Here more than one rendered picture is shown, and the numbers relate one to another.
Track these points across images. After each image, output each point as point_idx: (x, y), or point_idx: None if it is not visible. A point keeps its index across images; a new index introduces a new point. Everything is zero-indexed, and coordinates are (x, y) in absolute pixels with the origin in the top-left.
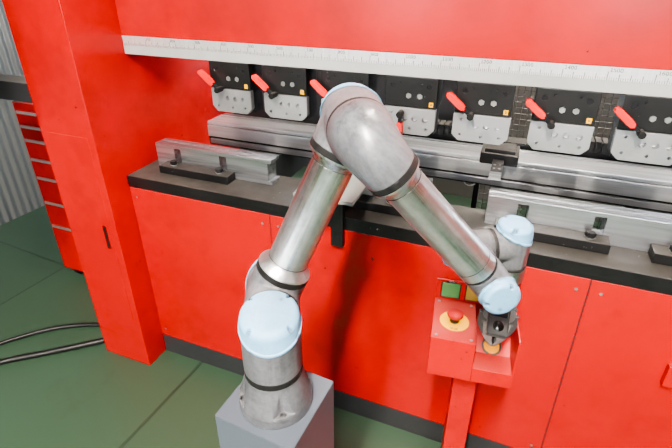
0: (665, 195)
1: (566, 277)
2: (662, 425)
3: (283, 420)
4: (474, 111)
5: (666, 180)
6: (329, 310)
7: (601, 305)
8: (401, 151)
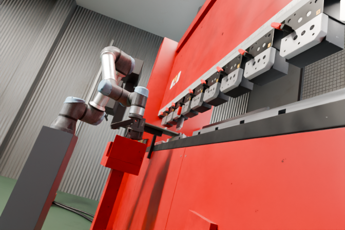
0: None
1: (180, 149)
2: None
3: (52, 124)
4: (196, 95)
5: None
6: (136, 199)
7: (184, 164)
8: (107, 48)
